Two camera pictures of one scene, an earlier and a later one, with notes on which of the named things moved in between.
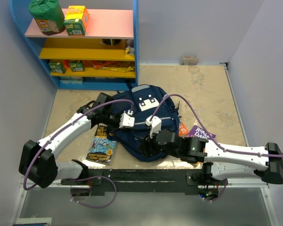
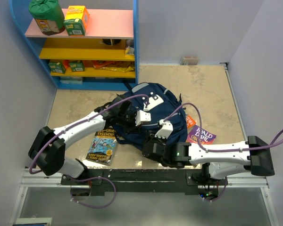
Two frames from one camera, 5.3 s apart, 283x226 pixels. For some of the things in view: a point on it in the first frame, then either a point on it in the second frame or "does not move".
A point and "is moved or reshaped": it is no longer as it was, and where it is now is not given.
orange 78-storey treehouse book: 183,132 -> 190,122
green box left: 57,67 does not move
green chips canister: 49,15 does not move
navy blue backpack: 143,102 is moved or reshaped
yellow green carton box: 76,20 does not move
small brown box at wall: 189,60 does not move
